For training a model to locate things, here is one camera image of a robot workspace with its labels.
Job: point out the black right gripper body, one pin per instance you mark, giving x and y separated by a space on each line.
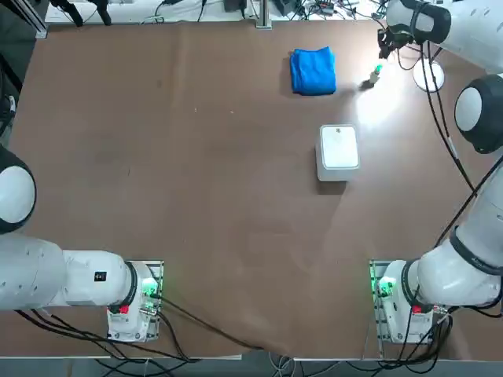
400 36

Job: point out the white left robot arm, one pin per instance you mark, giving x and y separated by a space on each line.
39 271

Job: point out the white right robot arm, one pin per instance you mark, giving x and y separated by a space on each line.
452 275

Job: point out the blue folded cloth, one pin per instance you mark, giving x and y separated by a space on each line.
313 70

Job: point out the white box-shaped appliance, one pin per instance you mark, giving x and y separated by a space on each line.
338 149

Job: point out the black power adapter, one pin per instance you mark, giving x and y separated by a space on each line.
236 4

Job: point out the black tripod leg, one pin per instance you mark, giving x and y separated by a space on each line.
74 13
104 15

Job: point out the aluminium frame profile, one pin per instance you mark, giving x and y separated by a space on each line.
39 23

